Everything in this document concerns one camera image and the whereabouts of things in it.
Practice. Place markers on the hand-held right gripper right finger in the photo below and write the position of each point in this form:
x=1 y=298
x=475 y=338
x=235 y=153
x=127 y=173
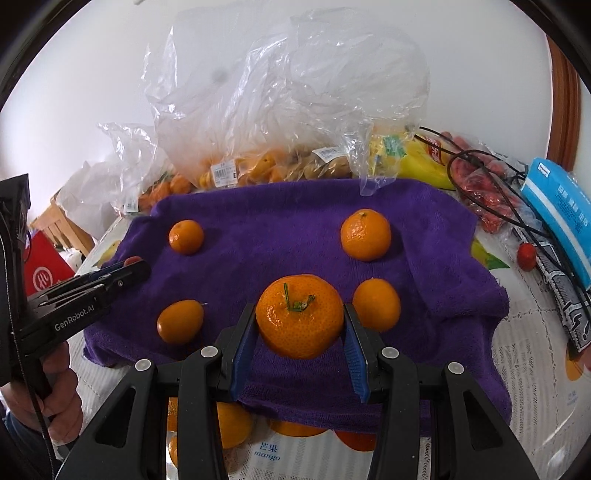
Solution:
x=355 y=360

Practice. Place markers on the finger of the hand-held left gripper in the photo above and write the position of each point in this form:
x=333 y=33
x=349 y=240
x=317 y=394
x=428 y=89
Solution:
x=124 y=280
x=113 y=268

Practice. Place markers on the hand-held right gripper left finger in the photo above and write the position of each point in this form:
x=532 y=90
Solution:
x=242 y=355

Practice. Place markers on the orange mandarin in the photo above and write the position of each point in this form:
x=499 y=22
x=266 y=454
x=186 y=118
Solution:
x=365 y=234
x=180 y=321
x=186 y=237
x=376 y=304
x=355 y=441

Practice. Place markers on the mandarin with green stem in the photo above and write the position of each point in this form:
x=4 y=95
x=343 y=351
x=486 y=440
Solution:
x=300 y=323

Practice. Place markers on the purple towel lined tray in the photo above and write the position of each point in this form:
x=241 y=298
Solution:
x=286 y=230

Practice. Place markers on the person's left hand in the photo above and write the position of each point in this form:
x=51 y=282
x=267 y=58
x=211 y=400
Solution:
x=64 y=406

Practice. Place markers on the red paper shopping bag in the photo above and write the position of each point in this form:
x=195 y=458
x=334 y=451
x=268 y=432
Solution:
x=44 y=272

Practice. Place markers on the wooden chair back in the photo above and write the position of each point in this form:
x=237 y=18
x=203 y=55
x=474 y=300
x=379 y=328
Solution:
x=60 y=226

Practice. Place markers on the white plastic bag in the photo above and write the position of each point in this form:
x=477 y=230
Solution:
x=87 y=194

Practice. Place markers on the clear bag of leafy mandarins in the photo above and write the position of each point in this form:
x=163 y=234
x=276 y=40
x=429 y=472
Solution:
x=161 y=189

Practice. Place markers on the clear bag of longans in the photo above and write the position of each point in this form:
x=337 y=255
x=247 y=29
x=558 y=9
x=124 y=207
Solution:
x=323 y=168

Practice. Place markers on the small red fruit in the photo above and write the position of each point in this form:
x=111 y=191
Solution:
x=526 y=256

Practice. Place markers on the clear bag of bananas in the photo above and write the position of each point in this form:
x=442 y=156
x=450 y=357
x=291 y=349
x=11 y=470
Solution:
x=415 y=159

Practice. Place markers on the black and white patterned pouch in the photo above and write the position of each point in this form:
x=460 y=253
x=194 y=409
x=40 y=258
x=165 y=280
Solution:
x=565 y=304

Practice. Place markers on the large clear bag of oranges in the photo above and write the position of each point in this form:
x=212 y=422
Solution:
x=277 y=92

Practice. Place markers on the blue tissue pack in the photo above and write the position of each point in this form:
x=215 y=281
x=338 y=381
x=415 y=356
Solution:
x=561 y=217

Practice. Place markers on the brown wooden door frame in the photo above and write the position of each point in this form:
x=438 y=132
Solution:
x=565 y=92

